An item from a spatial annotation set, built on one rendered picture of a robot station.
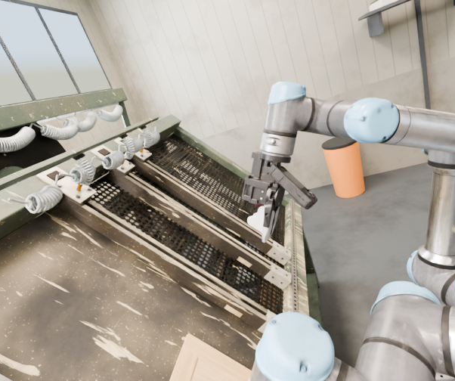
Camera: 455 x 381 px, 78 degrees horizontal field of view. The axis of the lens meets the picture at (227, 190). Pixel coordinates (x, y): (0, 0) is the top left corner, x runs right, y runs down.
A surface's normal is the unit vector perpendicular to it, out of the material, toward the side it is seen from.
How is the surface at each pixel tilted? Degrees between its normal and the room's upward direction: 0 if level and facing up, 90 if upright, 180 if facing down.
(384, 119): 90
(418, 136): 112
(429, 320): 15
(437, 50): 90
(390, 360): 7
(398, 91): 90
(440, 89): 90
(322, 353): 28
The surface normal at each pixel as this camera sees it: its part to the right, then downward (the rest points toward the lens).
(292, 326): 0.14, -0.88
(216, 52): -0.21, 0.41
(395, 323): -0.31, -0.87
